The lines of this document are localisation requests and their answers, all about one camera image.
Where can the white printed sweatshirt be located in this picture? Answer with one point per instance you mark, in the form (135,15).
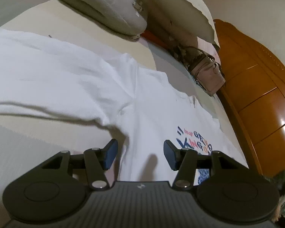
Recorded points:
(73,76)

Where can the orange cloth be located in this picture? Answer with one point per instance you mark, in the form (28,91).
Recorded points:
(156,39)

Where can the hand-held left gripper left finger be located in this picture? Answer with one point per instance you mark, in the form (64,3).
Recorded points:
(110,153)

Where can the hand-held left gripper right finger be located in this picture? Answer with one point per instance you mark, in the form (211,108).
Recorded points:
(169,155)

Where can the pink floral pillow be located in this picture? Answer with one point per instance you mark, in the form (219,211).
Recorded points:
(206,48)

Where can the pink handbag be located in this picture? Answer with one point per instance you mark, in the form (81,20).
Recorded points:
(206,76)

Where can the grey round cushion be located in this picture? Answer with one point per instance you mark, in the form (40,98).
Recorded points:
(104,7)

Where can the wooden headboard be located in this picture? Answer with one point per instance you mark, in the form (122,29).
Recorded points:
(263,95)

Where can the large cream pillow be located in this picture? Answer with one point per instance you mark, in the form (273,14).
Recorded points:
(180,9)

